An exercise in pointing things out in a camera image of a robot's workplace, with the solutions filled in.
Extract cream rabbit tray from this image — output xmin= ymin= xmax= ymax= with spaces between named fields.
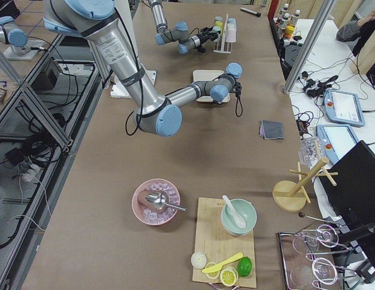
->
xmin=193 ymin=69 xmax=224 ymax=103

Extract wooden mug tree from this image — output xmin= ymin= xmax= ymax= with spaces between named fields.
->
xmin=272 ymin=156 xmax=338 ymax=212

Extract blue teach pendant far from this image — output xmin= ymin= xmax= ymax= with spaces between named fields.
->
xmin=324 ymin=89 xmax=365 ymax=127

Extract aluminium frame post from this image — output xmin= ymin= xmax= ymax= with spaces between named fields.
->
xmin=282 ymin=0 xmax=336 ymax=95

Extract blue teach pendant near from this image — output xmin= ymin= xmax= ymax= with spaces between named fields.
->
xmin=316 ymin=124 xmax=359 ymax=165

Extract wooden cutting board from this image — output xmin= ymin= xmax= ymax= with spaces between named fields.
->
xmin=192 ymin=197 xmax=258 ymax=288

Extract clear plastic cup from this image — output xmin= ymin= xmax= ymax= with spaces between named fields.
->
xmin=298 ymin=137 xmax=325 ymax=168

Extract cream white cup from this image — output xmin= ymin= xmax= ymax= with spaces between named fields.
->
xmin=227 ymin=23 xmax=236 ymax=30

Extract lemon slice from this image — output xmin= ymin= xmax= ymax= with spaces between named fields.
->
xmin=220 ymin=266 xmax=239 ymax=287

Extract metal cylinder black cap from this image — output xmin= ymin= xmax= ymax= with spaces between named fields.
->
xmin=240 ymin=7 xmax=261 ymax=18

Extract green cup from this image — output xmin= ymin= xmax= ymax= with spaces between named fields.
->
xmin=210 ymin=26 xmax=221 ymax=42

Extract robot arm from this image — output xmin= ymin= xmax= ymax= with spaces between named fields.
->
xmin=44 ymin=1 xmax=242 ymax=137
xmin=148 ymin=0 xmax=221 ymax=54

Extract pink bowl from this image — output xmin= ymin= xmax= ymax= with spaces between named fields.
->
xmin=132 ymin=178 xmax=181 ymax=225

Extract grey folded cloth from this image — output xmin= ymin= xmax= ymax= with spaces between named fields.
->
xmin=259 ymin=120 xmax=284 ymax=140

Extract white ceramic spoon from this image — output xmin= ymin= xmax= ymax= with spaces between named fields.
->
xmin=222 ymin=195 xmax=246 ymax=229

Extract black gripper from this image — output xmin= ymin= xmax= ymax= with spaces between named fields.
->
xmin=214 ymin=82 xmax=242 ymax=105
xmin=197 ymin=27 xmax=213 ymax=53

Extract green stacked bowls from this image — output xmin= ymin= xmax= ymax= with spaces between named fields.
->
xmin=220 ymin=198 xmax=258 ymax=237

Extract metal scoop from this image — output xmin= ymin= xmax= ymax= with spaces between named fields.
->
xmin=145 ymin=192 xmax=186 ymax=213

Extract blue teach pendant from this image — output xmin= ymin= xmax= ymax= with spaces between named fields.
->
xmin=316 ymin=124 xmax=359 ymax=165
xmin=324 ymin=89 xmax=365 ymax=127

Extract yellow plastic knife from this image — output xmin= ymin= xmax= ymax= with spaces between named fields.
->
xmin=201 ymin=252 xmax=244 ymax=274

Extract wire glass rack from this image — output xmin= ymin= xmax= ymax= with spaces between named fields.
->
xmin=276 ymin=211 xmax=375 ymax=290

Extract white wire cup rack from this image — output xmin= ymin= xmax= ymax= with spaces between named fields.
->
xmin=213 ymin=14 xmax=234 ymax=54

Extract pink cup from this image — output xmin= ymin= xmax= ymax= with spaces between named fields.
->
xmin=226 ymin=29 xmax=236 ymax=43

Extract seated person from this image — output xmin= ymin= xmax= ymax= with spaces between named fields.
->
xmin=336 ymin=8 xmax=375 ymax=56

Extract green lime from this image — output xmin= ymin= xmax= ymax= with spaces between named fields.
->
xmin=236 ymin=257 xmax=252 ymax=277

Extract black monitor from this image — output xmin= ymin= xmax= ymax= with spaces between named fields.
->
xmin=320 ymin=141 xmax=375 ymax=226

